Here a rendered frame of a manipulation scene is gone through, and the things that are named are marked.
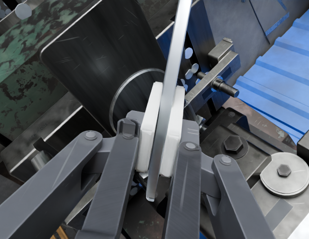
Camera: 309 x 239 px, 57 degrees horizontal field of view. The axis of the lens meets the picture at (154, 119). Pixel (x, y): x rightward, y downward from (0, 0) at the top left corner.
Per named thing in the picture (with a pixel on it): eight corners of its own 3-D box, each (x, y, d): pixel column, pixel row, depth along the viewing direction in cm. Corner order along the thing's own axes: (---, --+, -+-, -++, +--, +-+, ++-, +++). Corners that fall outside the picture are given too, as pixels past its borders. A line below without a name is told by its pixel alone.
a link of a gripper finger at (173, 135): (167, 133, 15) (181, 136, 15) (175, 84, 21) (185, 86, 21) (158, 177, 17) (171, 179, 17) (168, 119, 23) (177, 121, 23)
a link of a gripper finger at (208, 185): (176, 167, 14) (236, 179, 14) (180, 117, 18) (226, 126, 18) (170, 189, 15) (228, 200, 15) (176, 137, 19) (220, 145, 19)
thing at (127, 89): (4, 25, 40) (36, 57, 31) (79, -35, 42) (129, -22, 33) (97, 124, 58) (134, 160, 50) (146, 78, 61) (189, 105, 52)
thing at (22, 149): (-3, 153, 49) (7, 174, 45) (180, -11, 56) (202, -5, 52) (92, 210, 71) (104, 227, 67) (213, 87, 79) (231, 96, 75)
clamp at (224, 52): (170, 89, 59) (207, 111, 52) (225, 36, 62) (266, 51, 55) (179, 106, 63) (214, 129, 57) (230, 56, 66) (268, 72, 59)
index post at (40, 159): (28, 161, 46) (50, 199, 40) (42, 148, 47) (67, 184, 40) (40, 169, 48) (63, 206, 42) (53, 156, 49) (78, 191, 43)
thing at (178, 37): (216, -178, 24) (225, -177, 24) (179, 41, 50) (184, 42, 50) (143, 159, 13) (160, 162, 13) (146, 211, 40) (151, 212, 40)
